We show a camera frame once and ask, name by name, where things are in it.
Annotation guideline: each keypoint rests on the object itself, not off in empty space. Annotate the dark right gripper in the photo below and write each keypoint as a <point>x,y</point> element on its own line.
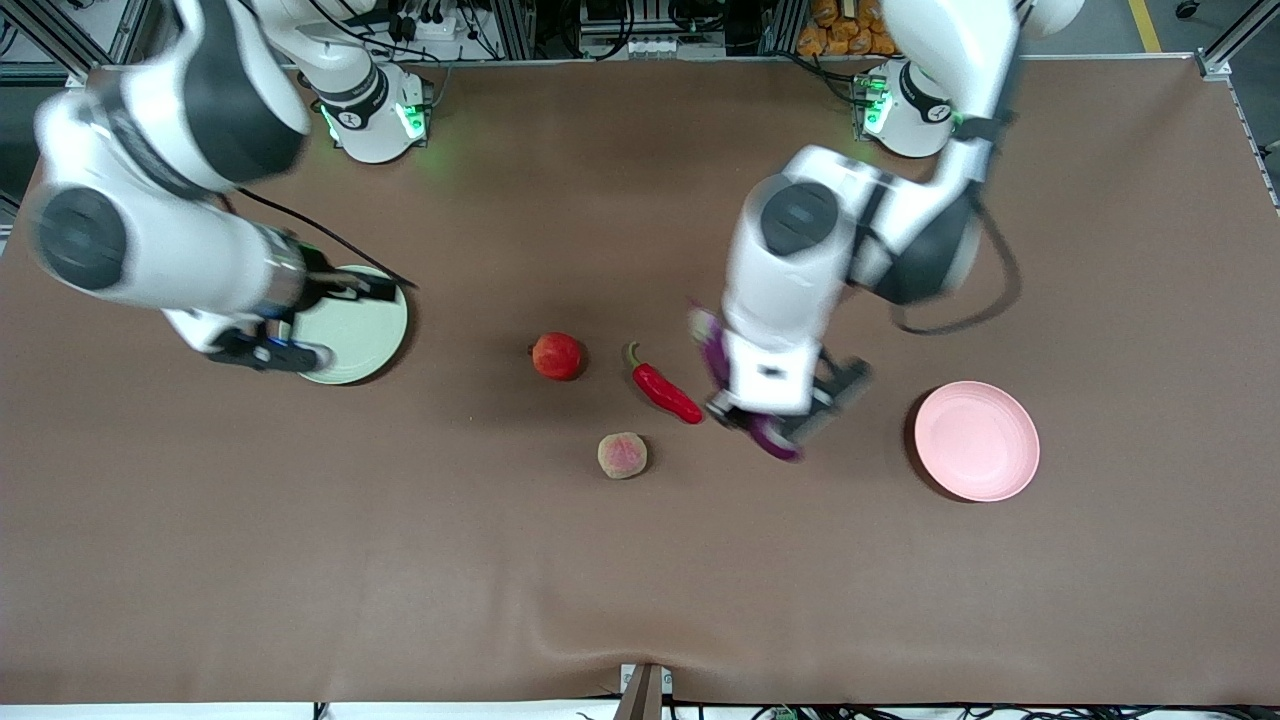
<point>325,280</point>

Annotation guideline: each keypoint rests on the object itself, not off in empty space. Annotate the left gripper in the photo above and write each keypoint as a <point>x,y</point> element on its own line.
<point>838,387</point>

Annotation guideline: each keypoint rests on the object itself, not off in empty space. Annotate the long purple eggplant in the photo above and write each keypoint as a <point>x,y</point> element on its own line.
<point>775,440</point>

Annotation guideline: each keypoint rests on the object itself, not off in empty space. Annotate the red chili pepper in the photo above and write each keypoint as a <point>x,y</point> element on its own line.
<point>662,390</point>

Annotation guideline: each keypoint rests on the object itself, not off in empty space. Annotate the pinkish tan peach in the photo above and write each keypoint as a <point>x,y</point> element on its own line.
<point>622,456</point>

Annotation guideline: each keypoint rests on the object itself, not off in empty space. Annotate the red pomegranate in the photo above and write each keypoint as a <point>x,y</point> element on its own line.
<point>558,357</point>

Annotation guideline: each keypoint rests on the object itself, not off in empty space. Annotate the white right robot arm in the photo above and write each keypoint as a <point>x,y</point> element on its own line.
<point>150,270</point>

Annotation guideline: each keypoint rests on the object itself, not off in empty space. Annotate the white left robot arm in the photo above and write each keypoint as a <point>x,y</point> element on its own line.
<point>790,270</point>

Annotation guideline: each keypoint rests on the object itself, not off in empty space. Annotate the pale green round plate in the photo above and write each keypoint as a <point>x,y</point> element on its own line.
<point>370,340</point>

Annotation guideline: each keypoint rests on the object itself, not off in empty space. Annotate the large table cover mat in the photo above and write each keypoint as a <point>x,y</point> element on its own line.
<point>640,580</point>

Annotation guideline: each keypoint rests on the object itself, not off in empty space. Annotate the pink round plate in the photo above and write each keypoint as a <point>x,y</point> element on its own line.
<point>977,441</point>

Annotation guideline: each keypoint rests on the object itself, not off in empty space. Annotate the green terminal connector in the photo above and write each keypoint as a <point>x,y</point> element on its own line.
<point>784,713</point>

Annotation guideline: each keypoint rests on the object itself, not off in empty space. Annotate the white power strip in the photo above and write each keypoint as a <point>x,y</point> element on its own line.
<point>655,46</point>

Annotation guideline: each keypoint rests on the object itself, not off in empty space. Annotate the bag of orange items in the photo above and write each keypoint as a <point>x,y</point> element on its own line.
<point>840,30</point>

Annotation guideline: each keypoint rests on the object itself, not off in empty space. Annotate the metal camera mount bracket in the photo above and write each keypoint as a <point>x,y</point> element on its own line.
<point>643,692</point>

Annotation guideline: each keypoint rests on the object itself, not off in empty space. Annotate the aluminium profile post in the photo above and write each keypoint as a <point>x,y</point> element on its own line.
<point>515,28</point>

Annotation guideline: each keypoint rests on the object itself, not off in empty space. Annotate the aluminium frame struts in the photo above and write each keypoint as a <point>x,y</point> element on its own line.
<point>130,25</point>

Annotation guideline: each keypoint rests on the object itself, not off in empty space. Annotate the aluminium corner frame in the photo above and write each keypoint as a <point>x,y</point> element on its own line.
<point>1235,40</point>

